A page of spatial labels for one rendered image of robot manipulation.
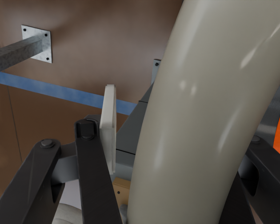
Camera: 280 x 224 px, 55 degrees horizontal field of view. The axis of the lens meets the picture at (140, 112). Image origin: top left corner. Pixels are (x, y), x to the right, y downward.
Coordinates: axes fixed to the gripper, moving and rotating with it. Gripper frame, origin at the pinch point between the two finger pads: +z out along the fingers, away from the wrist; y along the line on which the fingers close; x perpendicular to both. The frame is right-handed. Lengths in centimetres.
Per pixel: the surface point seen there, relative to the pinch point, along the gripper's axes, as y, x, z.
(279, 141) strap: 83, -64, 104
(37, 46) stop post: -51, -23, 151
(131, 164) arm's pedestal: 1, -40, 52
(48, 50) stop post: -46, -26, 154
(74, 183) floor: -40, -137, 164
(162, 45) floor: 20, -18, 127
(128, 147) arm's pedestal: 1, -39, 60
